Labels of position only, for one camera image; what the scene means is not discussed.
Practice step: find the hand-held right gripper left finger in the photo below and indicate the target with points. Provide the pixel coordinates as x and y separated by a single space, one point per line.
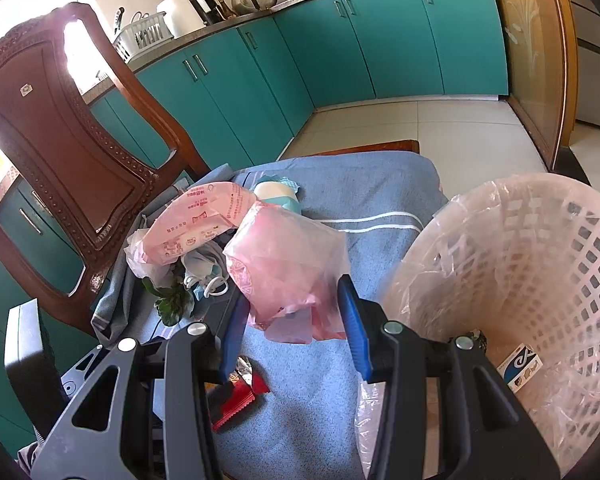
235 330

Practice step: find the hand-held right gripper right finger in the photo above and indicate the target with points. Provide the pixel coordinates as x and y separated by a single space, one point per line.
352 320

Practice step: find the light blue face mask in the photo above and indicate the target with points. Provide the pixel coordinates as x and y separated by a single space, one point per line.
207 272

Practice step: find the green vegetable leaf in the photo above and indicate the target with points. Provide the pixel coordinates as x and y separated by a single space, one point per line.
172 305

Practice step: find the pink plastic bag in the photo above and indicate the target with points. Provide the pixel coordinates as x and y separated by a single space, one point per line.
280 260

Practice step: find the white and teal cup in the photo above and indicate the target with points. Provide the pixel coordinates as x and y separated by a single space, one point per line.
275 192

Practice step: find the pink plastic basket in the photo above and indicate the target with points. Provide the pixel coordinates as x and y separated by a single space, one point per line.
555 220

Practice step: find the red snack wrapper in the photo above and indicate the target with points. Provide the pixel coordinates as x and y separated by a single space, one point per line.
240 400

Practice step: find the grey cloth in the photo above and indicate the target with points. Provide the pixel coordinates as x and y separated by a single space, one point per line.
112 305

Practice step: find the pink printed wrapper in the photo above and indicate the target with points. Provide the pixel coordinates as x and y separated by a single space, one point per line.
195 220

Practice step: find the white plastic bag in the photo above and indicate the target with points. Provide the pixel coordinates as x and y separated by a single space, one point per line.
140 260

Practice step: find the blue striped cloth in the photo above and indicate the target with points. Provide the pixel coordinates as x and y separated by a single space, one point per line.
380 195

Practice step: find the small blue white box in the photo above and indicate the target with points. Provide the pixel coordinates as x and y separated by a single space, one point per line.
517 365

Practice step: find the carved wooden chair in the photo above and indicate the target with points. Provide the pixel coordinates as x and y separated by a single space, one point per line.
55 135

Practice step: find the teal kitchen cabinets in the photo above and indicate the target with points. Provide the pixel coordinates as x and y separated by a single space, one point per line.
380 35

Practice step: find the white dish rack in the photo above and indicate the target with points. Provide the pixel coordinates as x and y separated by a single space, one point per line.
140 35

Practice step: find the wooden framed glass door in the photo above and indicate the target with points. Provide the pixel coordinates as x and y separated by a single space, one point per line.
530 60

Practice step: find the dark bottle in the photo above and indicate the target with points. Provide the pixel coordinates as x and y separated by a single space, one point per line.
226 10

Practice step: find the white kitchen appliance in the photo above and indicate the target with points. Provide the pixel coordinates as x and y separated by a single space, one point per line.
180 12

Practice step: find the grey refrigerator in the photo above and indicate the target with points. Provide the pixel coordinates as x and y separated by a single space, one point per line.
597 85

